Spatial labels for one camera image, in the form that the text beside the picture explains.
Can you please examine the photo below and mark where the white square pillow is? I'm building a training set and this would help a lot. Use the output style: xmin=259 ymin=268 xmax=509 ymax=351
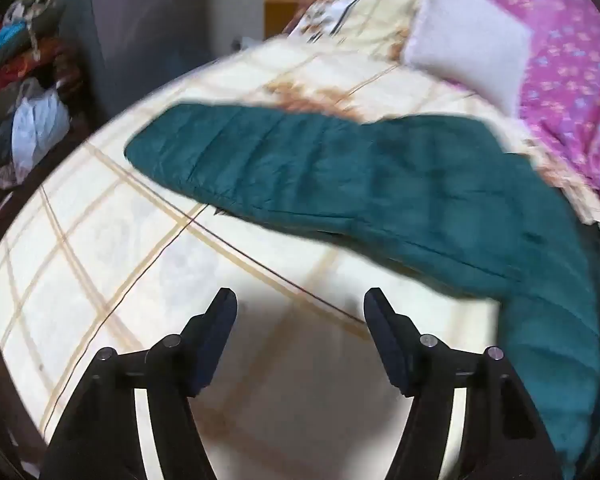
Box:
xmin=402 ymin=0 xmax=533 ymax=118

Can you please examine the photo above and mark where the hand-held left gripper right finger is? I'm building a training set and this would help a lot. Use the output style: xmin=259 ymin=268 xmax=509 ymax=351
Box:
xmin=363 ymin=287 xmax=577 ymax=480

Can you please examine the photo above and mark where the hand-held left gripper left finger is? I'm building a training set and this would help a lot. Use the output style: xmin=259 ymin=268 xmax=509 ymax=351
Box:
xmin=39 ymin=287 xmax=239 ymax=480

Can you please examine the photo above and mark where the dark green quilted coat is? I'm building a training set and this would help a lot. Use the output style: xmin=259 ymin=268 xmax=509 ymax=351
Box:
xmin=124 ymin=102 xmax=600 ymax=480

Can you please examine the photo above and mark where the grey wardrobe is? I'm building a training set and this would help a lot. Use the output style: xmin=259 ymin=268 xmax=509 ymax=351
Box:
xmin=55 ymin=0 xmax=267 ymax=123

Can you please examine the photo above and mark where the white plastic bag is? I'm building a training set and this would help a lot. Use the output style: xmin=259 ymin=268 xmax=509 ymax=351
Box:
xmin=11 ymin=80 xmax=72 ymax=172

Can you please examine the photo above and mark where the floral folded quilt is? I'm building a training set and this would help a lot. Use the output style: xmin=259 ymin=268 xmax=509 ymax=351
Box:
xmin=285 ymin=0 xmax=426 ymax=61

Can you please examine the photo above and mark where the bed with floral plaid sheet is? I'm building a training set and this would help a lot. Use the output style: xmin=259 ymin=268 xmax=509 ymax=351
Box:
xmin=0 ymin=35 xmax=600 ymax=480

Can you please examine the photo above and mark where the pile of colourful clothes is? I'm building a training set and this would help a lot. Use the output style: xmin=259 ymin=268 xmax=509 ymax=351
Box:
xmin=0 ymin=0 xmax=81 ymax=211

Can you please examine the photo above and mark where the purple floral cloth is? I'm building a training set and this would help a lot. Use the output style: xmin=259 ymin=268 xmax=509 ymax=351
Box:
xmin=440 ymin=0 xmax=600 ymax=211

